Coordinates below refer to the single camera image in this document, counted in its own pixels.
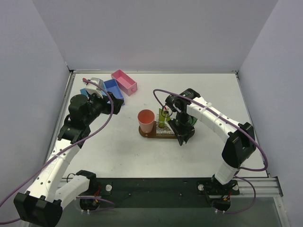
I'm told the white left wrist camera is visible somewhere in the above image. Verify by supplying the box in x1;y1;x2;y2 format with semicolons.
82;78;105;98

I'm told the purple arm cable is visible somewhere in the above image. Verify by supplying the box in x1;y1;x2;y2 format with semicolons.
0;79;116;225
153;88;269;215

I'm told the clear textured plastic box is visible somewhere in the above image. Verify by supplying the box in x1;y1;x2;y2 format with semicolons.
156;114;175;137

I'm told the oval wooden tray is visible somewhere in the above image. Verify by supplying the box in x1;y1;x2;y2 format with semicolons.
139;121;177;139

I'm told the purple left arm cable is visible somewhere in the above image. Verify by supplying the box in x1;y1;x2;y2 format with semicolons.
0;79;116;225

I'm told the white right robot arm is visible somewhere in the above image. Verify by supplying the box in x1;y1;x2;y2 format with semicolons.
165;88;256;185

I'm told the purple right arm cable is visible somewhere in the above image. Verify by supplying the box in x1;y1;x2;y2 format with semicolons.
153;88;269;215

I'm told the blue compartment organizer box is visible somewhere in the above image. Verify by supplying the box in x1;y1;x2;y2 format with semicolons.
80;79;124;101

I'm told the aluminium frame rail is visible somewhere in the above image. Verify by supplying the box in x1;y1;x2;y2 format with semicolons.
236;177;283;198

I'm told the green plastic cup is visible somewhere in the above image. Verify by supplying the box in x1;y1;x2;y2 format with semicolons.
189;116;197;126

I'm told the pink drawer box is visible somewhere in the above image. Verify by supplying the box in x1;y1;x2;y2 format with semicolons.
111;70;138;96

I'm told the pink plastic cup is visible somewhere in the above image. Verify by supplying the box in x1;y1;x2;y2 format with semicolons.
137;109;155;133

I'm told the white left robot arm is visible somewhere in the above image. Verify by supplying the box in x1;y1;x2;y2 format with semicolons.
14;93;123;227

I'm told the yellow green toothpaste tube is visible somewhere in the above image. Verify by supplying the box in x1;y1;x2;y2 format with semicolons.
158;109;166;128
165;111;172;122

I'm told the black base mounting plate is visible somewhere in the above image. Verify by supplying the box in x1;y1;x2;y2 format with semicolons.
79;177;240;212

